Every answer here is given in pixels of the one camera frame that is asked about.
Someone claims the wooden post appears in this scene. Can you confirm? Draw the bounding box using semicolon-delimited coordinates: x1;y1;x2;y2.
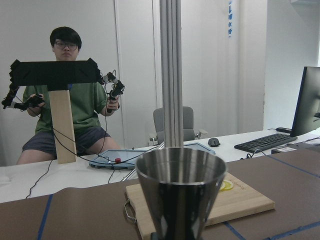
48;90;77;164

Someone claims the black keyboard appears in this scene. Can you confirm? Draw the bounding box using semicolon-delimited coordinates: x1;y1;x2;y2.
234;133;298;153

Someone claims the black computer mouse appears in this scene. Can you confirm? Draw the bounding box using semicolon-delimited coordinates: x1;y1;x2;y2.
207;137;221;147

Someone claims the person in green shirt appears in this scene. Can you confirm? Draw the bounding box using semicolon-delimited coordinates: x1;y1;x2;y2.
17;26;121;165

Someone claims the bamboo cutting board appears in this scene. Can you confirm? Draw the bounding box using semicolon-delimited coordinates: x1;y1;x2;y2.
124;173;275;240

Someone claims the grey office chair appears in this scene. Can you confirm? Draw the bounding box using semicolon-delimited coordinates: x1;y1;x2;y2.
153;106;208;144

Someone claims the blue teach pendant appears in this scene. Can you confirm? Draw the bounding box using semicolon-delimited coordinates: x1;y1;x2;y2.
88;142;216;170

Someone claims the black monitor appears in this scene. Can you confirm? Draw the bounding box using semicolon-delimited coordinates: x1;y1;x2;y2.
276;66;320;137

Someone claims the aluminium frame column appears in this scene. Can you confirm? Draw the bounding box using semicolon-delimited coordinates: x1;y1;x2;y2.
159;0;184;148

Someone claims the steel cocktail jigger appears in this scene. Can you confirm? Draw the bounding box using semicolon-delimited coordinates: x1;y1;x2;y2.
135;147;227;240

